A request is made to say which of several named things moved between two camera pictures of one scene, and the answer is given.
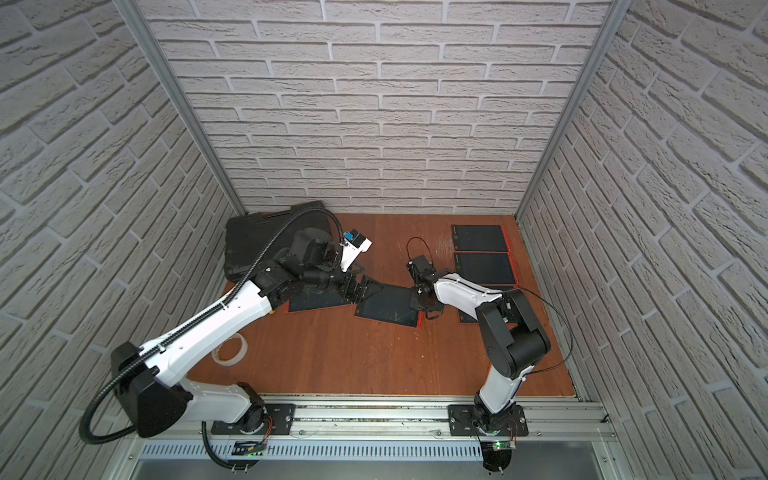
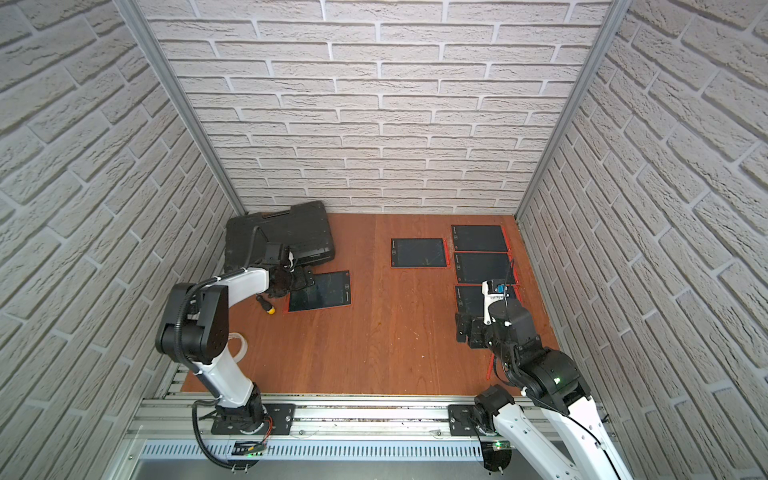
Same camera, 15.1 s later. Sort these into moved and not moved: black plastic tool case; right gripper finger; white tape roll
Moved: right gripper finger
Not moved: white tape roll; black plastic tool case
